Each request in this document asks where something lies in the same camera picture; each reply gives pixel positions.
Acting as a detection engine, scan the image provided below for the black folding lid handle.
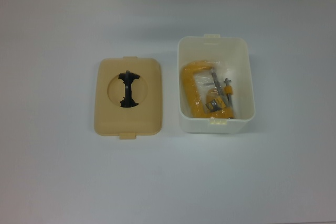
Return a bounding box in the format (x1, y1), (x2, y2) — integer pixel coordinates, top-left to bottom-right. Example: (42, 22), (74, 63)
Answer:
(117, 69), (140, 109)

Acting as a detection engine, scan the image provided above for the tan plastic case lid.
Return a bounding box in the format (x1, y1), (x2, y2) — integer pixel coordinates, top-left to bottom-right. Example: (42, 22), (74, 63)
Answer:
(93, 56), (165, 140)

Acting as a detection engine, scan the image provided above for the white plastic tool case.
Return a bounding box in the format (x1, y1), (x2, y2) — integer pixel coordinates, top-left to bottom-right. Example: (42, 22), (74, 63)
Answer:
(176, 33), (256, 135)

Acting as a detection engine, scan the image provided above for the yellow C-clamp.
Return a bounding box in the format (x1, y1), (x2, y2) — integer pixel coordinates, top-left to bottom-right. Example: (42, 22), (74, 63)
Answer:
(180, 60), (235, 120)

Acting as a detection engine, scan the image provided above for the steel screw with orange collar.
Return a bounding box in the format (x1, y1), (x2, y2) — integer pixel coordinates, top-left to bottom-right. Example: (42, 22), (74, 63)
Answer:
(223, 77), (236, 110)

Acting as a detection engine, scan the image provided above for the clear plastic bag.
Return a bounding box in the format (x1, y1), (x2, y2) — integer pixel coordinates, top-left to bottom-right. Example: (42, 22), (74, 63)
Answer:
(181, 60), (245, 120)

